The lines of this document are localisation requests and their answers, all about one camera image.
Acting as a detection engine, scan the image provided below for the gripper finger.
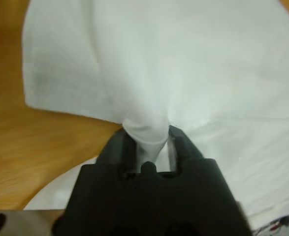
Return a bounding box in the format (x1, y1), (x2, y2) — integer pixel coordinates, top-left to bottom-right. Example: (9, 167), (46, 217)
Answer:
(168, 125), (205, 172)
(97, 130), (138, 173)

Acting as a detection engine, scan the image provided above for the white t-shirt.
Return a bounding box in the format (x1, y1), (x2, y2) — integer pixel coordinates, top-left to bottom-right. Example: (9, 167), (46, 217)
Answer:
(22, 0), (289, 232)

